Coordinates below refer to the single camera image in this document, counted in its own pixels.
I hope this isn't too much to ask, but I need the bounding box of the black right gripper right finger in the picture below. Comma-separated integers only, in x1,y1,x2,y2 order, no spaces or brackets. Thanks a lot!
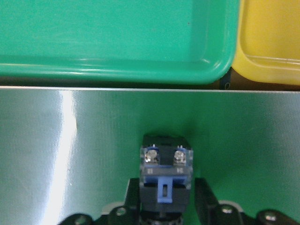
194,178,218,225

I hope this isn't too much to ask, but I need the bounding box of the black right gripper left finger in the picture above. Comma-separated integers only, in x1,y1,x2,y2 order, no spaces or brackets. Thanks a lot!
123,178,141,225

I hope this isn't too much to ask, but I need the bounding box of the green push button with blue clip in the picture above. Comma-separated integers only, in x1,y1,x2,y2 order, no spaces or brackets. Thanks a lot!
139,135,194,225

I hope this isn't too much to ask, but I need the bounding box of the green conveyor belt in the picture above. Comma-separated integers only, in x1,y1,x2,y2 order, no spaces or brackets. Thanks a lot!
0,87,300,225

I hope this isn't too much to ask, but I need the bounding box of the green plastic tray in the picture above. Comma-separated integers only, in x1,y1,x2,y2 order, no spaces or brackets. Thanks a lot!
0,0,240,84

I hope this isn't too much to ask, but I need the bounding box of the yellow plastic tray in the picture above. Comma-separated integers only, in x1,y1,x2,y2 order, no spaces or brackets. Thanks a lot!
232,0,300,85

